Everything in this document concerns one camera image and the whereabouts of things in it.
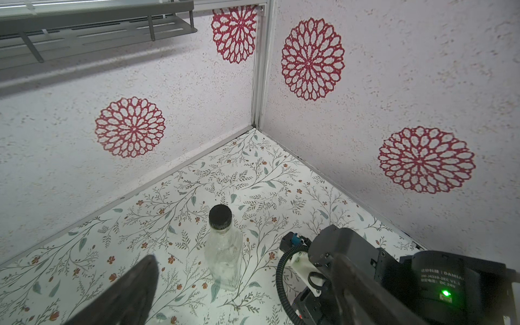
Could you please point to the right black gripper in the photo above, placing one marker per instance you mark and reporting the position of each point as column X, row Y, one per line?
column 376, row 263

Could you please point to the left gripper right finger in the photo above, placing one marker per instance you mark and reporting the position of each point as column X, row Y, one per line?
column 361, row 300

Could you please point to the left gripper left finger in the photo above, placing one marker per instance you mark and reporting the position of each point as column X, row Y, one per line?
column 128, row 301

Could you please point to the clear bottle with red label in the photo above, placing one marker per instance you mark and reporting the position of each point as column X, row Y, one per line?
column 223, row 248

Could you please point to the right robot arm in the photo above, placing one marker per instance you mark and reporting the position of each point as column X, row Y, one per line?
column 440, row 287

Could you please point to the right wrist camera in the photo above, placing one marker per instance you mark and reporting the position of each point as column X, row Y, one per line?
column 300, row 264

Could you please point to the black wall shelf rack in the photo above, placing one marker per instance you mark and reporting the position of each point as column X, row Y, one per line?
column 39, row 31

